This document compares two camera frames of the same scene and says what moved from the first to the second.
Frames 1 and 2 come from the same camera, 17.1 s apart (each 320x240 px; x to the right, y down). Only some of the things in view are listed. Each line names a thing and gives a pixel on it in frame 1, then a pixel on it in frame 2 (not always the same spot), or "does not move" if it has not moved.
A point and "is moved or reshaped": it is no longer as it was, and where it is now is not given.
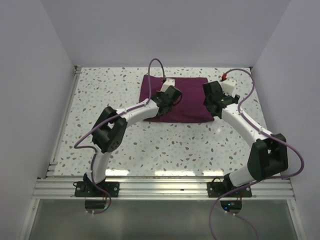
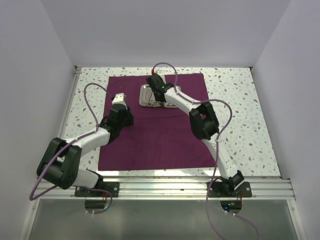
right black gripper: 237,97 to 158,100
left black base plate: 88,189 does not move
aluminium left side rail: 52,165 does not move
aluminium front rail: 160,188 does not move
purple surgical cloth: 191,107 is moved or reshaped
